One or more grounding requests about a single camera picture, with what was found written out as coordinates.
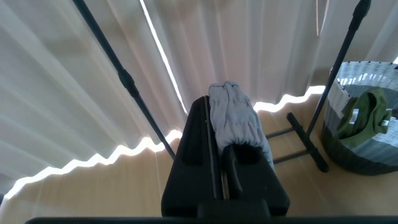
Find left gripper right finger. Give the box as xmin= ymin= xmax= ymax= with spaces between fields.
xmin=221 ymin=142 xmax=290 ymax=217

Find white laundry basket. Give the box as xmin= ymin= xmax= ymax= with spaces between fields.
xmin=320 ymin=60 xmax=398 ymax=175

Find pale grey shorts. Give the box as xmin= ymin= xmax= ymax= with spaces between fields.
xmin=207 ymin=80 xmax=275 ymax=170

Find black clothes rack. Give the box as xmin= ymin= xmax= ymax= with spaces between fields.
xmin=72 ymin=0 xmax=373 ymax=174

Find green long-sleeved shirt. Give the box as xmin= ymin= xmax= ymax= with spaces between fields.
xmin=335 ymin=86 xmax=393 ymax=147

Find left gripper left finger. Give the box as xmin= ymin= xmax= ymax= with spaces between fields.
xmin=160 ymin=95 xmax=219 ymax=218

